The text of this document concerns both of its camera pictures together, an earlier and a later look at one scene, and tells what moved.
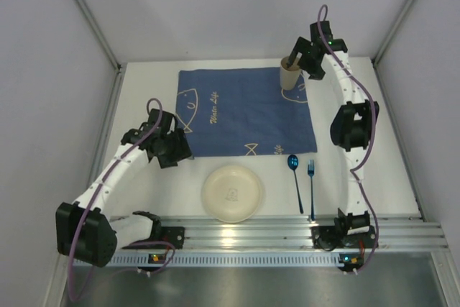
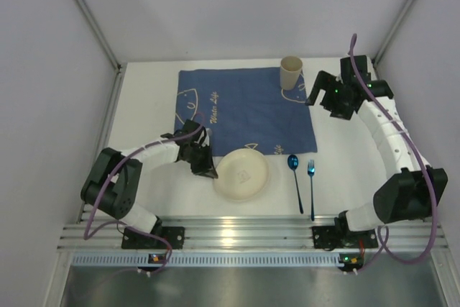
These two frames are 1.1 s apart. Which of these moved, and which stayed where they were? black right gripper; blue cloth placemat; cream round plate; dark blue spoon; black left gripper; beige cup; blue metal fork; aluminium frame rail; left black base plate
Moved: black right gripper; cream round plate; black left gripper
Stayed: left black base plate; blue metal fork; aluminium frame rail; blue cloth placemat; beige cup; dark blue spoon
